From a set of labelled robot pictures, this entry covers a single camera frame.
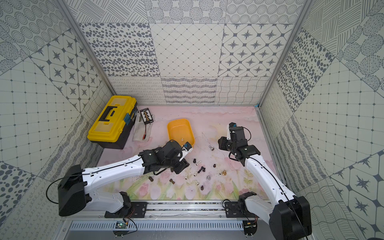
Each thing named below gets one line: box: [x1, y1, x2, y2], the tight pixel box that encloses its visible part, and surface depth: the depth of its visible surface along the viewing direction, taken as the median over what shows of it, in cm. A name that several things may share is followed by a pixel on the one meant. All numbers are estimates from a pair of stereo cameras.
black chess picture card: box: [139, 107, 154, 125], surface depth 113 cm
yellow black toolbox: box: [87, 95, 139, 150], surface depth 92 cm
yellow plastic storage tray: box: [167, 118, 196, 147], surface depth 106 cm
